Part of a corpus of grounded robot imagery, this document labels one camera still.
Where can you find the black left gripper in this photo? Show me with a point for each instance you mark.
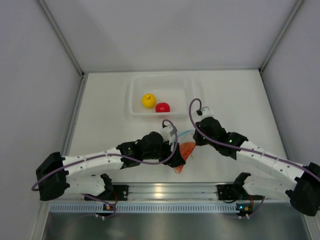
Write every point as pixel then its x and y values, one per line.
pixel 176 160

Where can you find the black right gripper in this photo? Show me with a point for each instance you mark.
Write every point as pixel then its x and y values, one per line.
pixel 198 140

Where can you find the clear zip top bag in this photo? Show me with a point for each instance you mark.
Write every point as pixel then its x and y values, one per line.
pixel 182 137

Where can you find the red fake apple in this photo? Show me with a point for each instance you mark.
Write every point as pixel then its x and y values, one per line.
pixel 162 107

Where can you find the yellow fake apple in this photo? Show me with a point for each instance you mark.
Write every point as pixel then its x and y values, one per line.
pixel 149 101

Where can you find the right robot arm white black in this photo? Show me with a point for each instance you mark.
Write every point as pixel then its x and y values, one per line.
pixel 291 182

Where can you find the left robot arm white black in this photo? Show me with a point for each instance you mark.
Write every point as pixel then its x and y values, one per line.
pixel 87 174

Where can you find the white perforated plastic basket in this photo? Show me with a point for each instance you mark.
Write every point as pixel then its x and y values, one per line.
pixel 177 91

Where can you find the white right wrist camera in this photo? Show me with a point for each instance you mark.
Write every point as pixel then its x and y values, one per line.
pixel 205 112

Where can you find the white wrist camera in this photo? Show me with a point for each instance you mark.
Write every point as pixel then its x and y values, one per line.
pixel 169 134
pixel 205 112

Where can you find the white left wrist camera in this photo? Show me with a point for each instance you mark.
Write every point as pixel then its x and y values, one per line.
pixel 169 134

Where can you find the aluminium mounting rail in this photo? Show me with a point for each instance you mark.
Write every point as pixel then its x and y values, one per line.
pixel 170 191

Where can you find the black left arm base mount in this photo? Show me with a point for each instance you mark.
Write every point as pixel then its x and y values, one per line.
pixel 118 192

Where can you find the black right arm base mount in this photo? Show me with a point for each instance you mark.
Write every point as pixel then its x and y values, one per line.
pixel 229 192

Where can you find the white slotted cable duct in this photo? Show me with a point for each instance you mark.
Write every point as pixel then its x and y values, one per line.
pixel 99 208

